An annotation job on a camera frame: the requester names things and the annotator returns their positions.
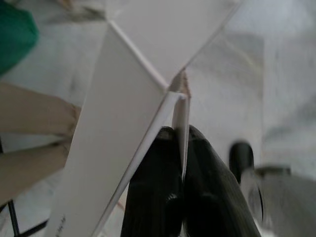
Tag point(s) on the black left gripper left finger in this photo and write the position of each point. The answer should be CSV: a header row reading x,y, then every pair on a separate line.
x,y
155,187

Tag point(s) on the black metal stand leg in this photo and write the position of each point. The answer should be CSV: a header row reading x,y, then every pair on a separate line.
x,y
13,217

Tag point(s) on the white cardboard carton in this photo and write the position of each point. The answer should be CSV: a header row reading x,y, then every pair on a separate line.
x,y
123,98

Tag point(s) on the green rubbish bag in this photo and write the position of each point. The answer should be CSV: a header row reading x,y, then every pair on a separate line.
x,y
14,34

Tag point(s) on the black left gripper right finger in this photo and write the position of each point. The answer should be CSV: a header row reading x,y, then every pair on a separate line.
x,y
209,197

